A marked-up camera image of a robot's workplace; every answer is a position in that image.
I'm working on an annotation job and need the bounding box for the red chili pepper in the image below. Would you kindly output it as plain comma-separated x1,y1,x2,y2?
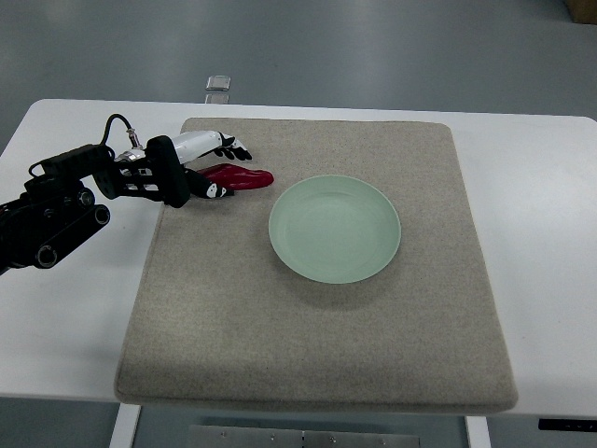
198,163,274,190

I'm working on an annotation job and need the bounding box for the black desk control panel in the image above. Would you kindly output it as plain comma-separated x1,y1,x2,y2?
537,418,597,433

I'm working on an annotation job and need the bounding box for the beige felt mat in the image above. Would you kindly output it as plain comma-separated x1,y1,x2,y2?
114,117,519,415

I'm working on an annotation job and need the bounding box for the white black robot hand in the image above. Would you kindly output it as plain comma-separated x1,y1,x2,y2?
145,131,252,208

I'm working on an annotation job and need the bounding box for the white table leg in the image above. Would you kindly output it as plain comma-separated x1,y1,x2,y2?
108,404,141,448
465,416,492,448

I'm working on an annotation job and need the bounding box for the light green plate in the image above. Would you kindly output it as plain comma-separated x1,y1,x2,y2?
269,175,402,285

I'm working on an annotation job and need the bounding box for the grey metal table crossbar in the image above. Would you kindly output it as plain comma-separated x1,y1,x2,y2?
186,425,421,448

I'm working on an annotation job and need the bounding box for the cardboard box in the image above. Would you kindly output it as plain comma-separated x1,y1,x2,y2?
565,0,597,24

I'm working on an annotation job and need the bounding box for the white left table leg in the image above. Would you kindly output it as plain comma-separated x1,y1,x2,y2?
108,404,141,448

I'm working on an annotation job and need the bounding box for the white right table leg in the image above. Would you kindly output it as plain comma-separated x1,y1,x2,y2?
465,416,492,448

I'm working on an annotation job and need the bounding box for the clear floor socket cover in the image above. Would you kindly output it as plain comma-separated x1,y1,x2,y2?
205,75,231,91

